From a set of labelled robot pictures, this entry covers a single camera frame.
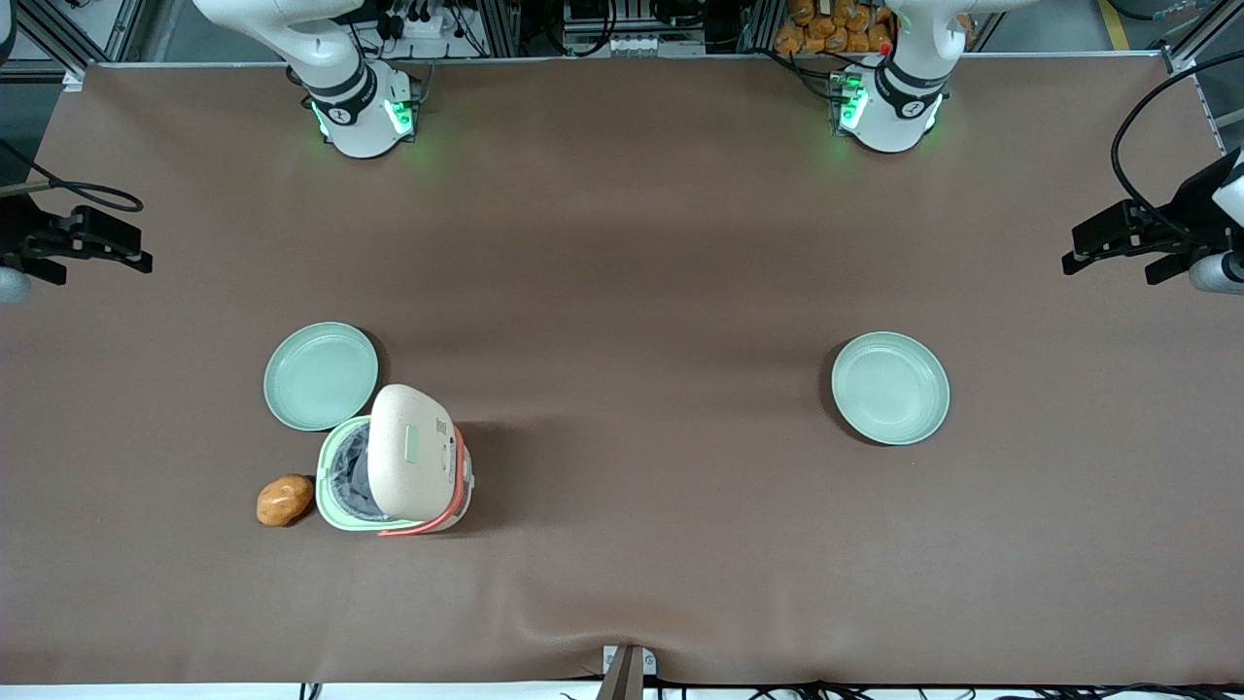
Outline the pale green round plate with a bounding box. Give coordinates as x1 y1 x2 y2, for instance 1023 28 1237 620
263 322 380 433
831 332 951 446

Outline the brown potato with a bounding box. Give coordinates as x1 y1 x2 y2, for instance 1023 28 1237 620
257 473 315 528

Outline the orange bread rolls pile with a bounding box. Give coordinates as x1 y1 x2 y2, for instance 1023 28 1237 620
775 0 895 55

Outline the white power strip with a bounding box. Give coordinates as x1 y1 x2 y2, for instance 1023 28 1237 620
387 0 458 42

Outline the brown table cloth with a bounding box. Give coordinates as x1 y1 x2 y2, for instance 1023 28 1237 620
0 53 1244 686

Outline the white terminal block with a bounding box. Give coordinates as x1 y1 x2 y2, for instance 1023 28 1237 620
567 29 708 57

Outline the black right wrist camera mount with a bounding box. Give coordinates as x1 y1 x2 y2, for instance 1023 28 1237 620
0 190 50 263

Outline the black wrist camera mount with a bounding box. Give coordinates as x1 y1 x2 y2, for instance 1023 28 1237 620
0 190 50 263
1161 146 1244 259

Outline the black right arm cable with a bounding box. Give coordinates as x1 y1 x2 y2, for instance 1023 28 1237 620
0 139 145 214

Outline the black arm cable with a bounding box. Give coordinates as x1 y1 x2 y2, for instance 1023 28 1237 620
0 139 145 214
1111 51 1244 249

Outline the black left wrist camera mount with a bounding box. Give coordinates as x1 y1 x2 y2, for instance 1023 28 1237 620
1161 146 1244 259

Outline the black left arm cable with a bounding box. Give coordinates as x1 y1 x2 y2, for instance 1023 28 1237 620
1111 51 1244 249

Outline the aluminium frame profile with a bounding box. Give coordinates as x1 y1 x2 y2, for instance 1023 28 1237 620
1161 0 1244 157
0 0 88 93

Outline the aluminium frame post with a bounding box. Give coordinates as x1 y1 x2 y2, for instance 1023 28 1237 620
736 0 783 54
465 0 523 57

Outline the metal post bracket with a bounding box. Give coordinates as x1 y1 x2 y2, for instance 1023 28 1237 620
601 644 658 700

